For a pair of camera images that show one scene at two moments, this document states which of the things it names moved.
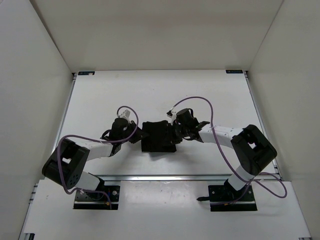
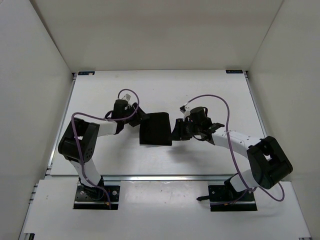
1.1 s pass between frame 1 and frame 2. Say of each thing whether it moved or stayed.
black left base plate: stayed
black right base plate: stayed
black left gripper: moved
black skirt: moved
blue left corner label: stayed
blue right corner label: stayed
